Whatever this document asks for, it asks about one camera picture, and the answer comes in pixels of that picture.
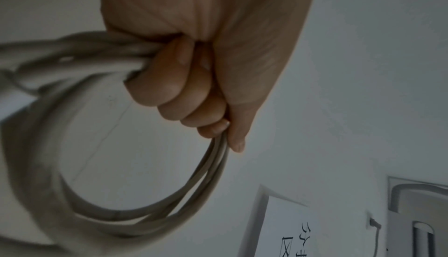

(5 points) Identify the person's left hand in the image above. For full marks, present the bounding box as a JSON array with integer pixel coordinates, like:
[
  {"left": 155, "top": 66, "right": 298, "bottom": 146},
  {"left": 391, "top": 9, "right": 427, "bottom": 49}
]
[{"left": 97, "top": 0, "right": 321, "bottom": 153}]

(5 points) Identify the white charging cable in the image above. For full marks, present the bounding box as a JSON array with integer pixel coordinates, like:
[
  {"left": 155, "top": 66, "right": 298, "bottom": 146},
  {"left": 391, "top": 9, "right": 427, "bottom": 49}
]
[{"left": 0, "top": 30, "right": 232, "bottom": 257}]

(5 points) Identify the white handwritten paper note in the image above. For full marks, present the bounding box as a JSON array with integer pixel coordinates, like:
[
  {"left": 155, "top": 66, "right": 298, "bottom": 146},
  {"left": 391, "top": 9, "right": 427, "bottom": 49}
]
[{"left": 238, "top": 184, "right": 319, "bottom": 257}]

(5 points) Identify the white air conditioner pipe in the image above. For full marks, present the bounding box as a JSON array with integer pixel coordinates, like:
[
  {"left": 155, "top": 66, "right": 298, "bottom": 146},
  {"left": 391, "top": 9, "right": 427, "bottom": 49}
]
[{"left": 390, "top": 182, "right": 448, "bottom": 214}]

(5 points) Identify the air conditioner power cord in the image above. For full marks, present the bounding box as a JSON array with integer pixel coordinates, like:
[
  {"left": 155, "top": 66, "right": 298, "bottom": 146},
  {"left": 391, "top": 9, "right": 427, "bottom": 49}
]
[{"left": 367, "top": 211, "right": 384, "bottom": 257}]

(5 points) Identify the white wall air conditioner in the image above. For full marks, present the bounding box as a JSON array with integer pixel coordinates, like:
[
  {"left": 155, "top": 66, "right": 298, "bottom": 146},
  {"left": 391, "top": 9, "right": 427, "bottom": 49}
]
[{"left": 386, "top": 211, "right": 438, "bottom": 257}]

